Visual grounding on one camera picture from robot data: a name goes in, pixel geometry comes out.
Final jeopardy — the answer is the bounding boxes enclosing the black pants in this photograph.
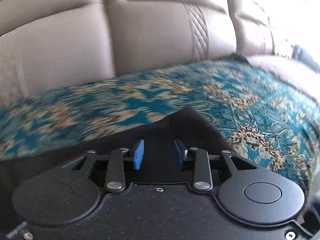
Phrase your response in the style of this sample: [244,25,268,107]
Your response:
[0,104,320,240]

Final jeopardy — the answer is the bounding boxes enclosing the teal paisley sofa cover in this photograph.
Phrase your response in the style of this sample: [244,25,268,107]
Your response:
[1,59,319,192]

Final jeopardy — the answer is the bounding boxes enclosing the lilac cushion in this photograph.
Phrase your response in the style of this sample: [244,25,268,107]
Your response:
[247,55,319,105]

